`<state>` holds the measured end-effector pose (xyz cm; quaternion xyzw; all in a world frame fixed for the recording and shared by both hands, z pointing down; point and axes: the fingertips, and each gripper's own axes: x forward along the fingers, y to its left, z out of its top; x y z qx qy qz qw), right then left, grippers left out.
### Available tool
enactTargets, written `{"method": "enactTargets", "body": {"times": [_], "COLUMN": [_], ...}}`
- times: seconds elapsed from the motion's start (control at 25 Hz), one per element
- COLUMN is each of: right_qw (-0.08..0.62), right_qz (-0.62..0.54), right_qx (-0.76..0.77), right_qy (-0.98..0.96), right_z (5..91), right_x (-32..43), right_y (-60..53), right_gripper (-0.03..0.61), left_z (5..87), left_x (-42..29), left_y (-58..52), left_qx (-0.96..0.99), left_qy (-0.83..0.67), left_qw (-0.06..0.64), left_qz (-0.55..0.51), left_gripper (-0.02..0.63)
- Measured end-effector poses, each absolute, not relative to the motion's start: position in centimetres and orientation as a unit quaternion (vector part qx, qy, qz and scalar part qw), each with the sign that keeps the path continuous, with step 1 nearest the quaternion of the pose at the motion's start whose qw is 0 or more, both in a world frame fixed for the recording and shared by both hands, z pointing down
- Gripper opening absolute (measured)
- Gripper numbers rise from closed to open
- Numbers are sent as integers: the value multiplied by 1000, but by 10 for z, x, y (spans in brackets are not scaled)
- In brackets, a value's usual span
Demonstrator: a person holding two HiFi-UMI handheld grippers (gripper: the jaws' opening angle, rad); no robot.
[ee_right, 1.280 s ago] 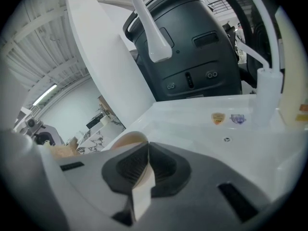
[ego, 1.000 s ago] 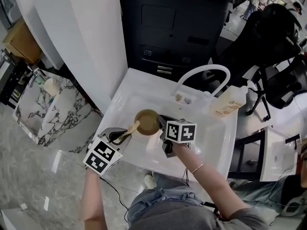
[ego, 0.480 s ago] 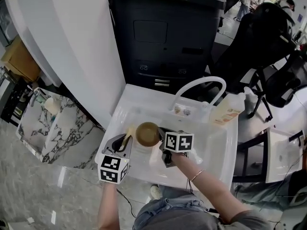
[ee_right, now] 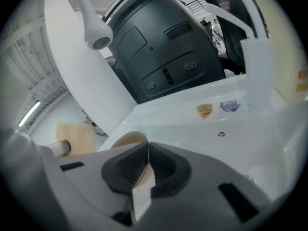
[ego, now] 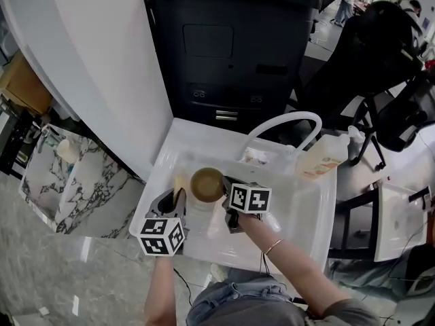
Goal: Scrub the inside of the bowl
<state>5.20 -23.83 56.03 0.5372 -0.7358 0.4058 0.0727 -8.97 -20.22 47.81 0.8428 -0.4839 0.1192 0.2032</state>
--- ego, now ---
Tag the person's grey shirt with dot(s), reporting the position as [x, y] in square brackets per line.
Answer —
[258, 314]

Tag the black mesh office chair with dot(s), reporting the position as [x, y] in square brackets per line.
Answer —
[374, 46]
[401, 127]

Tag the orange label soap bottle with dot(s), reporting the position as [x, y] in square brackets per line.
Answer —
[323, 160]

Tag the yellow sponge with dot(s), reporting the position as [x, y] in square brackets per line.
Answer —
[181, 182]

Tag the black cabinet machine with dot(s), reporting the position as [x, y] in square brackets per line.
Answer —
[238, 19]

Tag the marble pattern sink unit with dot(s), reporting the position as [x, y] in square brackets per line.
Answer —
[91, 189]

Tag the cream cup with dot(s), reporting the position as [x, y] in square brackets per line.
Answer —
[68, 150]

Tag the person's left forearm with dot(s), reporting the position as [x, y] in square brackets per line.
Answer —
[161, 290]

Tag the black shelf rack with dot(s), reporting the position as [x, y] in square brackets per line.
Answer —
[17, 141]

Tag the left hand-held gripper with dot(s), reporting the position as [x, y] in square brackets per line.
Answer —
[159, 236]

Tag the small tan object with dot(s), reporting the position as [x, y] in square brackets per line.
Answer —
[251, 155]

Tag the small white sink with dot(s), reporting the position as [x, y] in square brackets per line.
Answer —
[397, 229]

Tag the white sink basin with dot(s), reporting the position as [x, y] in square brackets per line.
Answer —
[299, 209]

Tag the black faucet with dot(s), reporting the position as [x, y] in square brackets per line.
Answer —
[419, 195]

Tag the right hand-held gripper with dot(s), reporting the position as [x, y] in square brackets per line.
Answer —
[251, 199]

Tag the person's blue jeans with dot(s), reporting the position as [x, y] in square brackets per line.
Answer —
[217, 297]

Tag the person's right forearm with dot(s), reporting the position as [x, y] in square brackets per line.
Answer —
[292, 267]

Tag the person's white left shoe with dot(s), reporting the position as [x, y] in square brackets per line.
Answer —
[217, 272]

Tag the white arched faucet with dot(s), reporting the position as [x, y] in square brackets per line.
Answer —
[306, 115]

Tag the black metal stand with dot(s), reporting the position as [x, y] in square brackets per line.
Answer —
[372, 222]

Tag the small grey object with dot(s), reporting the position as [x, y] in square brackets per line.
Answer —
[262, 160]

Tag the brown bowl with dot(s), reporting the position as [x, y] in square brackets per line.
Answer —
[207, 185]

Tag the wooden cabinet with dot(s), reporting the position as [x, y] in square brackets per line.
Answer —
[27, 83]

